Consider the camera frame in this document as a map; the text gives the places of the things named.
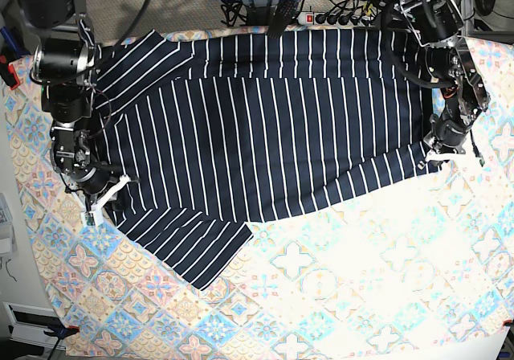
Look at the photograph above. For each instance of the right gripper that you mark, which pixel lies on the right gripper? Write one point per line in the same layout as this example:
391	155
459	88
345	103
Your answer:
95	181

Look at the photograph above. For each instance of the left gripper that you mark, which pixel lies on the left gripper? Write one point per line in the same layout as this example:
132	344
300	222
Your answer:
444	141

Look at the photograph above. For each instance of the navy white striped T-shirt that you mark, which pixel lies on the navy white striped T-shirt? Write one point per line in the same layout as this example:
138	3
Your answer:
227	131

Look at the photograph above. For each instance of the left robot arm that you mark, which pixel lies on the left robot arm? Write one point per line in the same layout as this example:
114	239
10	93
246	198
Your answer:
436	26

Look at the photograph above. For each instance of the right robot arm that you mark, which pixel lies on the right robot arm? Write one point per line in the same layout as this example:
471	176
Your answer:
66	64

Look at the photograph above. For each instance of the patterned pastel tablecloth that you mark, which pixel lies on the patterned pastel tablecloth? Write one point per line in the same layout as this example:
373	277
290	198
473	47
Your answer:
423	262

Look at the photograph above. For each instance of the white box at left edge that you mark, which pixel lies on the white box at left edge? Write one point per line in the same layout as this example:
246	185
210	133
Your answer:
8	242

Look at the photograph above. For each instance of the orange black clamp lower left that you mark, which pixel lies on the orange black clamp lower left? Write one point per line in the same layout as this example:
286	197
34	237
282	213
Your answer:
60	332

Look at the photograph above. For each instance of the orange black clamp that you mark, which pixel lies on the orange black clamp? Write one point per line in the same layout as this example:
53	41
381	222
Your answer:
8	73
60	332

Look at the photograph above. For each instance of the white black tray lower left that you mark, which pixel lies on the white black tray lower left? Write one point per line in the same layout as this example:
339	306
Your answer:
30	324

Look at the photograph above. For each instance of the orange black clamp upper left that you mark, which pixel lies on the orange black clamp upper left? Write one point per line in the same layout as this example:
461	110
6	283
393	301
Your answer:
8	73

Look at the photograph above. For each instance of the white power strip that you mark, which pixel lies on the white power strip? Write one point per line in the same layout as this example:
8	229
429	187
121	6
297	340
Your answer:
333	19

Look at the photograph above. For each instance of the black remote control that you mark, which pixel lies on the black remote control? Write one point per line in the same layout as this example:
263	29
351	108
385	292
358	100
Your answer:
284	13

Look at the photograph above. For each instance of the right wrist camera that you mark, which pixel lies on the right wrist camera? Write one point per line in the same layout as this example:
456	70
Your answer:
92	218

